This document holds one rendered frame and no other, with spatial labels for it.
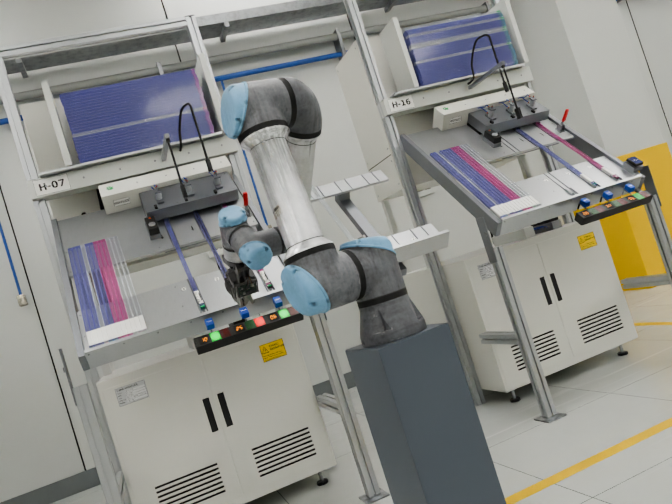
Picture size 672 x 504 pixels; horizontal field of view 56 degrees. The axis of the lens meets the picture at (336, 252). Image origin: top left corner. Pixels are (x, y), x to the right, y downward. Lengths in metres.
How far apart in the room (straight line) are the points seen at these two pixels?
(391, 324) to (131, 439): 1.21
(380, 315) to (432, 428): 0.26
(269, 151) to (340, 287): 0.33
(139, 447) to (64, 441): 1.71
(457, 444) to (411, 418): 0.12
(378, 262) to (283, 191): 0.25
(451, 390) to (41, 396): 2.93
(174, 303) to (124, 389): 0.39
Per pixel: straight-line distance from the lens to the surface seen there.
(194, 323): 1.99
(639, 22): 6.01
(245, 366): 2.33
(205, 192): 2.41
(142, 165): 2.55
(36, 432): 4.02
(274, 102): 1.43
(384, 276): 1.38
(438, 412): 1.40
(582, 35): 4.85
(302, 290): 1.31
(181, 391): 2.31
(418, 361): 1.37
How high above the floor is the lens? 0.72
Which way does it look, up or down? 2 degrees up
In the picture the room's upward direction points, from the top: 18 degrees counter-clockwise
